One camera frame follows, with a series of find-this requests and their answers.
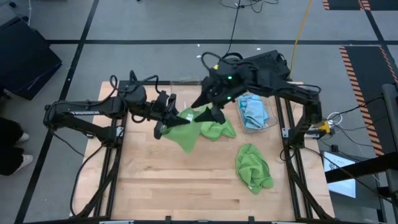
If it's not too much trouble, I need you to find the black metal beam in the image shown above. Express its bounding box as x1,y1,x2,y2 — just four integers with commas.
324,151,398,184

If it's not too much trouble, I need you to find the black orange-striped floor mat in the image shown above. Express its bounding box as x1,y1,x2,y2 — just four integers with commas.
321,0,398,12
338,45,398,157

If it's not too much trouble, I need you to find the white coiled cable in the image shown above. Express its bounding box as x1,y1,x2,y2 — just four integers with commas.
326,111,344,125

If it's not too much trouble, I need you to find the black aluminium table frame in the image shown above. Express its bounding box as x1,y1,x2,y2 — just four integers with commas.
70,70,335,224

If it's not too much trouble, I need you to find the black computer case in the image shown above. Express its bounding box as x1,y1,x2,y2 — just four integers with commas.
245,49,292,83

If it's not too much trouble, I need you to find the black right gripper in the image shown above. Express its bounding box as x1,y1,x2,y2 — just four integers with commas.
191,62,249,125

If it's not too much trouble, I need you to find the black floor case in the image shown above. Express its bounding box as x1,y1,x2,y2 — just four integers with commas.
0,16,63,102

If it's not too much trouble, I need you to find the person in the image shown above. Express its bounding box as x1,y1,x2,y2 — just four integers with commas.
0,116,34,177

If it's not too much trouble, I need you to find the yellow floor cable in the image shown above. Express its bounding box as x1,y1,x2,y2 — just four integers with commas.
287,0,314,81

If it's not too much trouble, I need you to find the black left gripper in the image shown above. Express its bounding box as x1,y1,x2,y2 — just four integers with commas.
146,90,191,140

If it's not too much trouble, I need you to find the green microfiber towel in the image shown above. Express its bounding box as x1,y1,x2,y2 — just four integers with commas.
161,107,205,154
198,104,237,141
235,142,274,195

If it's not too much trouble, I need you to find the grey padded post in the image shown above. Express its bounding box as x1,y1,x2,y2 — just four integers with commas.
381,83,398,206

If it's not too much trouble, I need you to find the black floor cable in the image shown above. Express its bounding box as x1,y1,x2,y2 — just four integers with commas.
216,0,280,60

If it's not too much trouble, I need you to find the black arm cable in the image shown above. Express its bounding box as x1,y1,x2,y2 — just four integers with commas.
70,144,105,217

